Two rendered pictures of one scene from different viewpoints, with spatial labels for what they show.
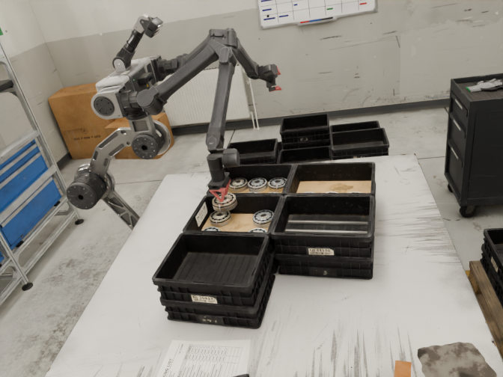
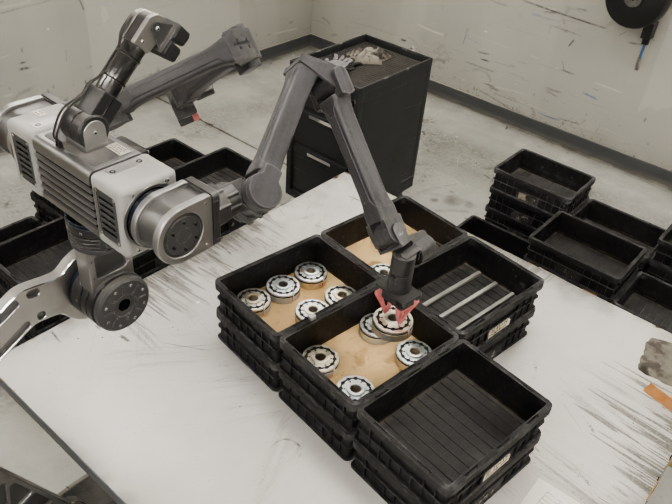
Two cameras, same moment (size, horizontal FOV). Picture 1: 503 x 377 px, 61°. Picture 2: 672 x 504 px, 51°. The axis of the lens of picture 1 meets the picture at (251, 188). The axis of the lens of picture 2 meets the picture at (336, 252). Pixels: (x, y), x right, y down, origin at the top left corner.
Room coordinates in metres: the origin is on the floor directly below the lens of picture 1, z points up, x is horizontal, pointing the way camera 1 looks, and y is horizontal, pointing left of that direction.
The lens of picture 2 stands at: (1.14, 1.39, 2.22)
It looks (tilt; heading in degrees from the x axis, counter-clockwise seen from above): 37 degrees down; 294
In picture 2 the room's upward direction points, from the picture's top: 5 degrees clockwise
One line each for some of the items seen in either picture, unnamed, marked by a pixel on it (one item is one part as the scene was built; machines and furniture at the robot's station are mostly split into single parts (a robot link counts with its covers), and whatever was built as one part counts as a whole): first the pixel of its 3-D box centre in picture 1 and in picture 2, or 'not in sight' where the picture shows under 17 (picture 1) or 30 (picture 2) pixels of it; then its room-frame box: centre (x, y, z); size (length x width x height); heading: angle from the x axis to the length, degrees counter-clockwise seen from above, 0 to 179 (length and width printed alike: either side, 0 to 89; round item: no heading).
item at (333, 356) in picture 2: (219, 215); (320, 358); (1.71, 0.17, 0.86); 0.10 x 0.10 x 0.01
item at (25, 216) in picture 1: (23, 191); not in sight; (2.96, 1.71, 0.60); 0.72 x 0.03 x 0.56; 167
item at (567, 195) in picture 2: not in sight; (534, 211); (1.49, -1.71, 0.37); 0.40 x 0.30 x 0.45; 167
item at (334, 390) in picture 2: (234, 215); (370, 340); (1.60, 0.10, 0.92); 0.40 x 0.30 x 0.02; 69
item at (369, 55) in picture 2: not in sight; (369, 53); (2.52, -1.87, 0.88); 0.29 x 0.22 x 0.03; 77
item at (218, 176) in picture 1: (217, 174); (399, 281); (1.54, 0.12, 1.17); 0.10 x 0.07 x 0.07; 159
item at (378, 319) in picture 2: (224, 199); (393, 319); (1.54, 0.12, 1.04); 0.10 x 0.10 x 0.01
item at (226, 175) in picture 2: (359, 165); (216, 214); (2.77, -0.83, 0.37); 0.40 x 0.30 x 0.45; 77
